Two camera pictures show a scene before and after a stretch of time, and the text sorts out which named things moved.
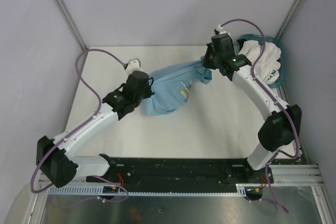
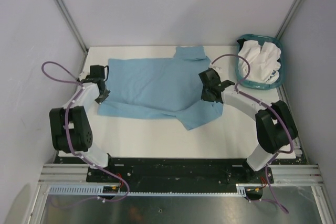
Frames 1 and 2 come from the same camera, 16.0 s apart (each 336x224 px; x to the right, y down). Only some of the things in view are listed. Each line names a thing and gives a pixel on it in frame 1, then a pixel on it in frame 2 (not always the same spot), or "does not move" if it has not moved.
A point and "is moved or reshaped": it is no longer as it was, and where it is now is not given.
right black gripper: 206,62 -> 205,97
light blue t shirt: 171,87 is moved or reshaped
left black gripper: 148,92 -> 100,100
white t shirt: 268,66 does not move
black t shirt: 241,42 does not move
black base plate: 150,171 does not move
